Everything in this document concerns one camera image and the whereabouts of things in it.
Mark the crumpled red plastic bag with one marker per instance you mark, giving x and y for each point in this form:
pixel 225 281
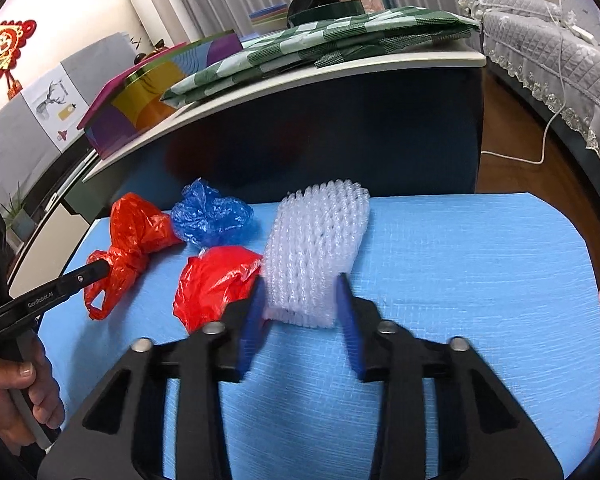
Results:
pixel 210 285

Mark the white standing air conditioner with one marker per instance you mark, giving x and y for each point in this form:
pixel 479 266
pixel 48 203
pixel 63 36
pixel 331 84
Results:
pixel 155 0

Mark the small potted plant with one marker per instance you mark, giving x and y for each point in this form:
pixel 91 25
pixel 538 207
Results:
pixel 17 215

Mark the grey television cover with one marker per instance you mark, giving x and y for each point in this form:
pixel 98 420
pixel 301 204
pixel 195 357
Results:
pixel 10 145

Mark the grey quilted sofa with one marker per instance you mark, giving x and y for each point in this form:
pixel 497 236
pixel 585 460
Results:
pixel 530 35

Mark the black hat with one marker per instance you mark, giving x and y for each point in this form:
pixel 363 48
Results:
pixel 310 0

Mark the dark green round container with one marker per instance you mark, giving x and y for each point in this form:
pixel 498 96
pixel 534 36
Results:
pixel 345 8

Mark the red knot wall ornament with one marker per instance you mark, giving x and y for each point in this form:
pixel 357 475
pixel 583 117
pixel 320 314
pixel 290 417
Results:
pixel 2 50

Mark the blue table mat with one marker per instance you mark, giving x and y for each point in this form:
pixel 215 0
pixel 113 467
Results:
pixel 455 285

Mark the white charger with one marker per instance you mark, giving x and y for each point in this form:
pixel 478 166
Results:
pixel 580 33

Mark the clear bubble wrap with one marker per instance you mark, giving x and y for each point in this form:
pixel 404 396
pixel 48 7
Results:
pixel 315 250

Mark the colourful box with pink lid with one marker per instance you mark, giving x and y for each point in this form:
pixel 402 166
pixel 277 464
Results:
pixel 145 90

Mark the television cabinet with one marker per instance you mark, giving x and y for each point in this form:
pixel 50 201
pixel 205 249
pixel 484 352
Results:
pixel 45 230

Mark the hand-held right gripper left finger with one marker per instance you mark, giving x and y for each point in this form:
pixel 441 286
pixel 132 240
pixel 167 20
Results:
pixel 252 320

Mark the person's left hand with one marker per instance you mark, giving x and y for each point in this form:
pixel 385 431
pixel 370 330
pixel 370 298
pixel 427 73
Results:
pixel 0 410

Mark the blue plastic bag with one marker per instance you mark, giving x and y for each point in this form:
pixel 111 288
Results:
pixel 210 215

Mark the white-topped coffee table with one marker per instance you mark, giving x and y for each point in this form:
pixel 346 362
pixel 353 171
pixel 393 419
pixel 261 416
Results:
pixel 330 125

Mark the green checked cloth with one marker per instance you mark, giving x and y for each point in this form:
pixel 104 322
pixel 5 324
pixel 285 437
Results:
pixel 330 35

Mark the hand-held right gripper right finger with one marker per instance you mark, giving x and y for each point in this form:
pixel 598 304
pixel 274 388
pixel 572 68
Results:
pixel 349 330

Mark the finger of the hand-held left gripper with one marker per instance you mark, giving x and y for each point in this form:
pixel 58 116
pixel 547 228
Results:
pixel 55 295

